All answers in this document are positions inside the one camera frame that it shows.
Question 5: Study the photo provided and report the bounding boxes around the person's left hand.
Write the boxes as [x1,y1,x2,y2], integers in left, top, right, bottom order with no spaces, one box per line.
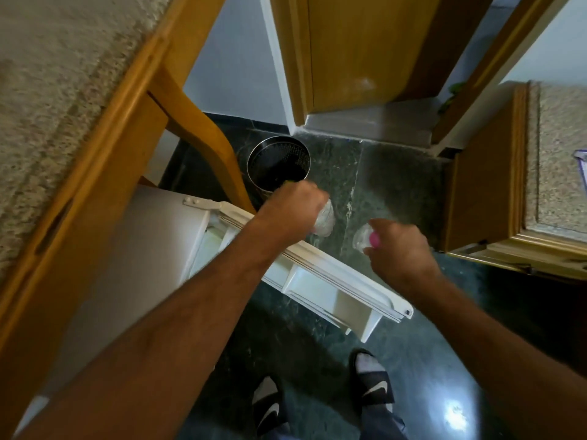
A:
[255,180,330,246]

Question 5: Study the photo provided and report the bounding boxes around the person's right hand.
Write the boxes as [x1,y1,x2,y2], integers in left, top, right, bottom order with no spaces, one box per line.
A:
[363,218,442,295]

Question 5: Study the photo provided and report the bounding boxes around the clear plastic bag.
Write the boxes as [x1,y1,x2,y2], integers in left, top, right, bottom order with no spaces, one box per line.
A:
[313,200,336,238]

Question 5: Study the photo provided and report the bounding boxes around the clear container with pink cap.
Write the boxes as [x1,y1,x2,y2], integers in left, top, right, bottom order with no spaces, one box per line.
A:
[353,223,381,251]

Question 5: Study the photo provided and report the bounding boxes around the person's left forearm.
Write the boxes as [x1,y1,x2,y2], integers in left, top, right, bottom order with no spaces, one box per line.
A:
[18,214,294,440]

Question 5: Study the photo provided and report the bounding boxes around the person's right forearm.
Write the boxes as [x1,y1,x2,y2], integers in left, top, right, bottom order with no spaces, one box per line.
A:
[401,269,587,440]

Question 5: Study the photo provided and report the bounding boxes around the round metal trash bin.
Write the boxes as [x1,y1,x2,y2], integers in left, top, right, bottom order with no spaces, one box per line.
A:
[247,135,312,200]

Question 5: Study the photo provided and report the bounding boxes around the white fridge door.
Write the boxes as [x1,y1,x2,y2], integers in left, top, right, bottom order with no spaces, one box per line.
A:
[14,185,414,436]

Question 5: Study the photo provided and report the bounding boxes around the person's right black slipper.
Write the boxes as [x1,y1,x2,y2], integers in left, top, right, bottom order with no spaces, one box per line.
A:
[349,349,396,414]

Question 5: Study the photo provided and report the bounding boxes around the person's black slipper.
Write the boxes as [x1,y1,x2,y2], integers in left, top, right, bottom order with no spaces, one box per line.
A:
[251,375,291,438]
[349,349,396,414]

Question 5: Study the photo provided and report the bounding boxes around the wooden cabinet with granite top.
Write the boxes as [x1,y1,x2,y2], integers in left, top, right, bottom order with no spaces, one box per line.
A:
[439,80,587,282]

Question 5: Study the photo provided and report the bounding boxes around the green plant leaves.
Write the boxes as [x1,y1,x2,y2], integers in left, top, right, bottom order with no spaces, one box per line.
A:
[438,82,466,114]

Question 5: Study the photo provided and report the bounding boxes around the wooden door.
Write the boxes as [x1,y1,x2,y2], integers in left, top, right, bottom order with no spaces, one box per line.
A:
[269,0,496,127]

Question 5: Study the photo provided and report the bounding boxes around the person's left black slipper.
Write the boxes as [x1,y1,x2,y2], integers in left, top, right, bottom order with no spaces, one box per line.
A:
[251,375,291,438]

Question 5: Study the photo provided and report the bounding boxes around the purple-edged cloth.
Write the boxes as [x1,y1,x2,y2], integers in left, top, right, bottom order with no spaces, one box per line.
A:
[573,149,587,194]

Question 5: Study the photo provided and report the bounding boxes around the wooden counter cabinet with granite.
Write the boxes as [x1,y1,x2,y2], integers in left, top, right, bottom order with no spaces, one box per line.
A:
[0,0,256,436]

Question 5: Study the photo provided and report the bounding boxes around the wooden door frame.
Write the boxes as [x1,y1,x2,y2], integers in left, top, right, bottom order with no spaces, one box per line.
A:
[430,0,573,145]

